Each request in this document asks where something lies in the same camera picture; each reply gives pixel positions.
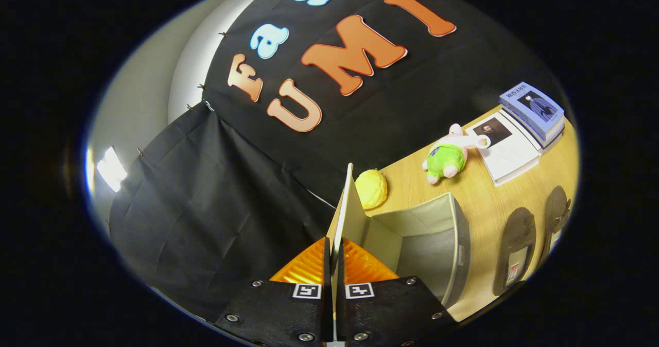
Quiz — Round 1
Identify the row of black clips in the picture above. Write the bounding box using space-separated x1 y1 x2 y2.
135 30 229 158

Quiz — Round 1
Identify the white book with portrait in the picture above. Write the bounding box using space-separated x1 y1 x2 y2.
464 111 542 187

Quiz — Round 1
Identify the white cable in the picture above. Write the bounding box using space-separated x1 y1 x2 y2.
303 189 336 210

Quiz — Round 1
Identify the grey fabric storage box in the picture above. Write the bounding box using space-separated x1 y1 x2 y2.
326 163 472 341

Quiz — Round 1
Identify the ceiling light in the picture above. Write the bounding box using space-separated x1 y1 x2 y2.
96 146 128 193

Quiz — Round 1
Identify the light blue cover book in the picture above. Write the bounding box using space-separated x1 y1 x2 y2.
498 81 566 137

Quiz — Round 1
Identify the dark blue cover book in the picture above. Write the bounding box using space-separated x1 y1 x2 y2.
502 108 566 145

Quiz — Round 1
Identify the pink and green plush toy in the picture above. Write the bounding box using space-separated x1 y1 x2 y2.
422 123 491 185

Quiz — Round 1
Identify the yellow plush ball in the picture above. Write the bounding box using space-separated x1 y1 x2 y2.
354 168 389 211

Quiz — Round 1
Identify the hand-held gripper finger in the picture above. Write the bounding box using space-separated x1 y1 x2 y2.
336 237 459 347
214 236 334 347

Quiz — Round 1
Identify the brown fuzzy shoe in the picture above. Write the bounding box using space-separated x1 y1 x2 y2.
537 185 573 266
493 206 537 297

